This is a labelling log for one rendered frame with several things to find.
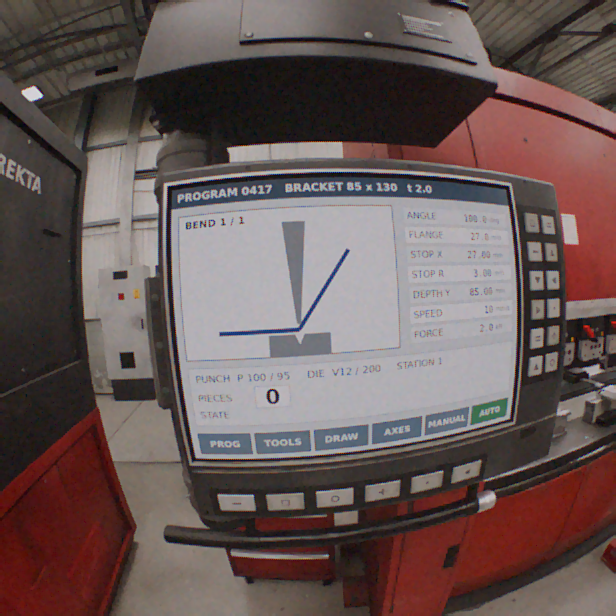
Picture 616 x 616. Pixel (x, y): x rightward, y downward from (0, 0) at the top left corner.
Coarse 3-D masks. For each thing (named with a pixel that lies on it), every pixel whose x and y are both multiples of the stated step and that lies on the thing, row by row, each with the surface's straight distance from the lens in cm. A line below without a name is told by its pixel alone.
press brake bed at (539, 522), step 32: (608, 448) 153; (544, 480) 126; (576, 480) 144; (608, 480) 170; (480, 512) 115; (512, 512) 126; (544, 512) 141; (576, 512) 163; (608, 512) 197; (480, 544) 129; (512, 544) 143; (544, 544) 162; (576, 544) 203; (480, 576) 151; (512, 576) 185; (544, 576) 197; (448, 608) 169
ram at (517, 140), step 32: (480, 128) 113; (512, 128) 122; (544, 128) 135; (576, 128) 153; (512, 160) 114; (544, 160) 126; (576, 160) 142; (608, 160) 164; (576, 192) 134; (608, 192) 154; (576, 224) 128; (608, 224) 147; (576, 256) 125; (608, 256) 144; (576, 288) 124; (608, 288) 142
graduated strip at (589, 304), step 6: (588, 300) 130; (594, 300) 134; (600, 300) 137; (606, 300) 141; (612, 300) 145; (570, 306) 122; (576, 306) 124; (582, 306) 127; (588, 306) 130; (594, 306) 134; (600, 306) 137; (606, 306) 141
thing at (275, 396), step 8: (256, 392) 27; (264, 392) 27; (272, 392) 27; (280, 392) 27; (288, 392) 27; (256, 400) 28; (264, 400) 28; (272, 400) 27; (280, 400) 27; (288, 400) 27; (256, 408) 28
